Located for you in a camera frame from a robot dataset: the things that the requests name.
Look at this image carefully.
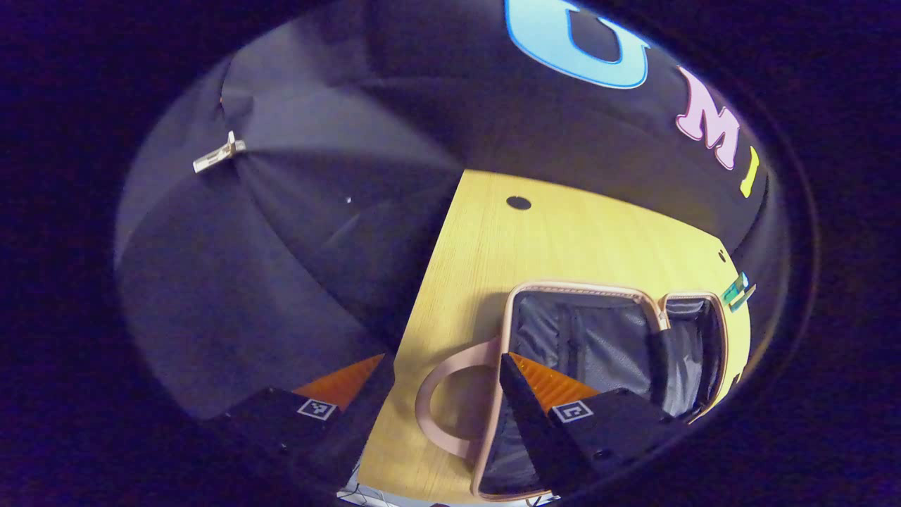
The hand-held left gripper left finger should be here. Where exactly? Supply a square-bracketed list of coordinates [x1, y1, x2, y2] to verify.
[203, 352, 396, 495]

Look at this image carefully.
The silver cloth clip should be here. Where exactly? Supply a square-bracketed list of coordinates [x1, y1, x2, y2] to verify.
[192, 131, 248, 174]

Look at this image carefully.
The black backdrop cloth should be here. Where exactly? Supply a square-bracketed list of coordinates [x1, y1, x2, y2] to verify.
[113, 0, 775, 423]

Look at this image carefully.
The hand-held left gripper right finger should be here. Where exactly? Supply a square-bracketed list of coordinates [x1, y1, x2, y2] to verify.
[500, 352, 696, 495]

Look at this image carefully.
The pink suitcase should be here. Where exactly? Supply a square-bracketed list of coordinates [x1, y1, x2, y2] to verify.
[414, 280, 730, 503]

